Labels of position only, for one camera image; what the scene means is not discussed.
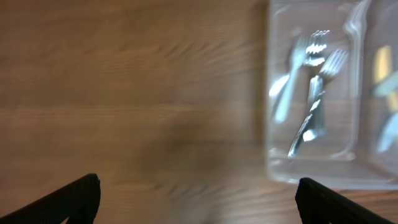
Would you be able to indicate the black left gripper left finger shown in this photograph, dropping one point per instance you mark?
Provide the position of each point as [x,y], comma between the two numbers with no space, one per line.
[77,202]

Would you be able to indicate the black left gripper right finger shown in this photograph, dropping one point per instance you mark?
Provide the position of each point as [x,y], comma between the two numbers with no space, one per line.
[319,204]

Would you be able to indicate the light blue plastic knife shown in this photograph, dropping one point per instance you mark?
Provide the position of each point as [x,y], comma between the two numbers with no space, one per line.
[388,134]

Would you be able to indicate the teal plastic knife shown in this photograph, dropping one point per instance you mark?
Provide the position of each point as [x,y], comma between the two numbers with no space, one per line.
[386,85]

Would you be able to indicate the steel fork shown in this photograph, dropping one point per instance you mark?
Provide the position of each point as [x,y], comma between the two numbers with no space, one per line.
[315,59]
[329,71]

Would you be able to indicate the pale blue plastic fork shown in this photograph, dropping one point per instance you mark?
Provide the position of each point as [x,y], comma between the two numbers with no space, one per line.
[297,56]

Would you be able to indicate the yellow plastic knife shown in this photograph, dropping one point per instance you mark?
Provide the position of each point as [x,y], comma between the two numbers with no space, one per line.
[383,66]

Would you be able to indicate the white plastic fork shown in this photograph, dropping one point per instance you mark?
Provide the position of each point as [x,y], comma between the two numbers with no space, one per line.
[355,27]

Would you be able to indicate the clear left plastic container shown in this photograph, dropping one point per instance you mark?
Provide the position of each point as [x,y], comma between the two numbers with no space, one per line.
[339,159]

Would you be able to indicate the clear plastic container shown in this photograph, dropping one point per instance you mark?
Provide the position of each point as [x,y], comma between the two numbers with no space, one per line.
[382,30]
[339,159]

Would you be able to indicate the clear right plastic container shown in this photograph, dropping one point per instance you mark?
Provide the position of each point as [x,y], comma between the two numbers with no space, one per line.
[382,30]

